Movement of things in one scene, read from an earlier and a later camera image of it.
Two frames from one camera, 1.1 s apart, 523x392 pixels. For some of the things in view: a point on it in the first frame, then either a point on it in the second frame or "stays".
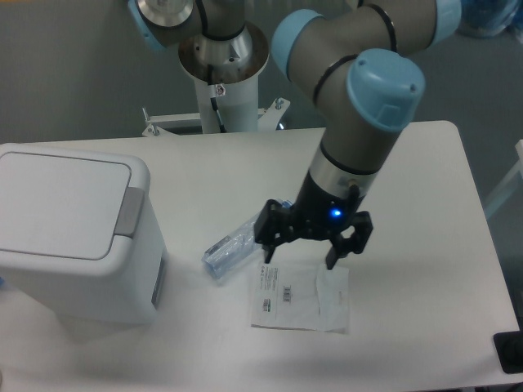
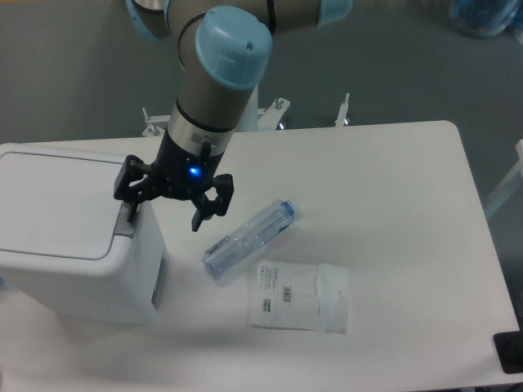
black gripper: [319, 214] → [180, 172]
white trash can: [79, 238] stays
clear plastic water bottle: [223, 256] stays
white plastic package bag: [301, 296] stays
